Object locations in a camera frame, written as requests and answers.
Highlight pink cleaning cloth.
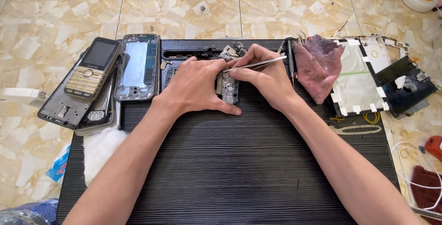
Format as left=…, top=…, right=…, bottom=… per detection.
left=293, top=34, right=345, bottom=105

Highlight white cable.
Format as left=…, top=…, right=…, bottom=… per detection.
left=390, top=141, right=442, bottom=212

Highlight tablet frame with white tape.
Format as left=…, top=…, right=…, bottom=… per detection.
left=329, top=38, right=391, bottom=117

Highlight white plastic adapter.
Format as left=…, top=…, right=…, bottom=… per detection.
left=0, top=87, right=49, bottom=107

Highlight person's left hand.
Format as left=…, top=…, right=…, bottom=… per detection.
left=154, top=57, right=242, bottom=117

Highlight blue plastic packet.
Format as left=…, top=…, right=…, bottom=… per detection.
left=46, top=144, right=72, bottom=184

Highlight black precision screwdriver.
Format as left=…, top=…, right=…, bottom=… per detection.
left=285, top=37, right=296, bottom=88

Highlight phone frame with blue board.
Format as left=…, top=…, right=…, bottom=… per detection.
left=113, top=33, right=161, bottom=101

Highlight yellow rubber band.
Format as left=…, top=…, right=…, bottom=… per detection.
left=362, top=111, right=381, bottom=125

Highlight silver phone back housing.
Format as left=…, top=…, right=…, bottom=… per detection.
left=74, top=73, right=122, bottom=136

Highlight white cotton wool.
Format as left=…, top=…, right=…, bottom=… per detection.
left=82, top=126, right=128, bottom=186

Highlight person's right hand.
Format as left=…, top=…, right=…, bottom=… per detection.
left=227, top=44, right=301, bottom=112

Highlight red tool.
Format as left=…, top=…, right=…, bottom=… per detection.
left=424, top=135, right=442, bottom=162

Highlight grey phone circuit board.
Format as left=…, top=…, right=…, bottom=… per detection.
left=215, top=71, right=241, bottom=105

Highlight pile of small phone parts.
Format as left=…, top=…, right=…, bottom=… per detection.
left=162, top=41, right=287, bottom=63

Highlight black gold keypad phone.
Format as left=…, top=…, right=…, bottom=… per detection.
left=64, top=37, right=122, bottom=101

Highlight black screen panel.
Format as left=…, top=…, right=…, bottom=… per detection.
left=374, top=55, right=439, bottom=119

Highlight clear plastic bottle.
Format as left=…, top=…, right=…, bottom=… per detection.
left=0, top=198, right=59, bottom=225

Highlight dark red cloth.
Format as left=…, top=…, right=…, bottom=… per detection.
left=410, top=165, right=442, bottom=225

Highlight small dark phone board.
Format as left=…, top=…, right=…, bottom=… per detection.
left=164, top=67, right=177, bottom=89

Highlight beige plastic opening tool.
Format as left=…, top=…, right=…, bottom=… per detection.
left=329, top=124, right=382, bottom=136

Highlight silver metal tweezers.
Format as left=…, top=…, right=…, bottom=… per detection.
left=221, top=55, right=288, bottom=74

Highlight metal bar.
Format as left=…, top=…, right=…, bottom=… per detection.
left=410, top=205, right=442, bottom=221

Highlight black phone middle frame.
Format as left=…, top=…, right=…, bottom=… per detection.
left=37, top=50, right=116, bottom=130

